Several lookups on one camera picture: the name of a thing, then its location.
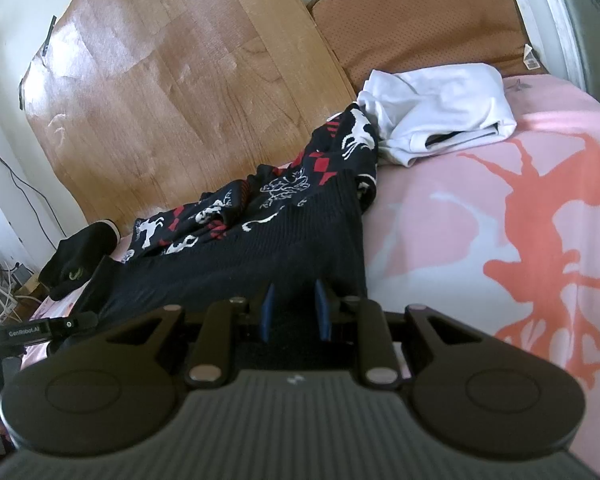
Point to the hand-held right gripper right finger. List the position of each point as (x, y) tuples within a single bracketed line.
[(323, 312)]

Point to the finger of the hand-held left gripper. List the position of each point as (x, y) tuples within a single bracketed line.
[(75, 323)]

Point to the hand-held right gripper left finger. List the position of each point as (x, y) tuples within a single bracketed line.
[(266, 315)]

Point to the black red deer-pattern sweater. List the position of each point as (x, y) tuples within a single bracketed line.
[(280, 240)]

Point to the grey power adapter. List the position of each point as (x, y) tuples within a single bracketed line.
[(22, 275)]

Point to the black sock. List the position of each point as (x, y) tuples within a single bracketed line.
[(80, 255)]

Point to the pink printed blanket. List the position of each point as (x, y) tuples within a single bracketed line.
[(455, 235)]

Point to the black tape strip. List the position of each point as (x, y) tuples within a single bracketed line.
[(50, 35), (21, 95)]

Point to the wood-pattern board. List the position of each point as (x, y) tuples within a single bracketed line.
[(180, 85)]

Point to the white garment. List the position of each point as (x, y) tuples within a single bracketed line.
[(445, 95)]

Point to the brown cushion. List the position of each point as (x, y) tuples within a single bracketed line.
[(420, 25)]

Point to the white cushion tag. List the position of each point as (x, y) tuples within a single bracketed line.
[(531, 57)]

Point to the white window frame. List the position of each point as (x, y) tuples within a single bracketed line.
[(555, 15)]

